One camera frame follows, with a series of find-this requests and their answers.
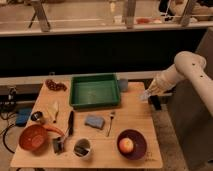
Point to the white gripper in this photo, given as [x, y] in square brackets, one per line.
[153, 89]

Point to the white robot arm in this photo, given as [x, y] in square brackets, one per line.
[187, 65]

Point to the purple bowl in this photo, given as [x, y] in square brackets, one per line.
[139, 144]

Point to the blue folded towel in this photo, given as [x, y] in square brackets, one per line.
[95, 121]

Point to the orange bowl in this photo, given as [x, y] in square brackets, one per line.
[33, 137]

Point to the grey cup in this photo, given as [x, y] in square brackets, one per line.
[123, 85]

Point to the silver fork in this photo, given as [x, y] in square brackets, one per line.
[112, 115]

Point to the green plastic tray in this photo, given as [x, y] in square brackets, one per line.
[94, 91]

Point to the red yellow apple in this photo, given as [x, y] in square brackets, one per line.
[126, 145]

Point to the bunch of red grapes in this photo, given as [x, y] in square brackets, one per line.
[51, 85]

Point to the yellow banana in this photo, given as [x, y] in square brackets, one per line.
[53, 111]

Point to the orange carrot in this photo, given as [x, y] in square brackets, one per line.
[53, 129]

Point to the black binder clip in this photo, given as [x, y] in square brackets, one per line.
[58, 144]

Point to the blue box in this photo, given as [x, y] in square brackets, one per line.
[22, 117]

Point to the black handled knife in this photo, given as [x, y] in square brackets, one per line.
[70, 123]

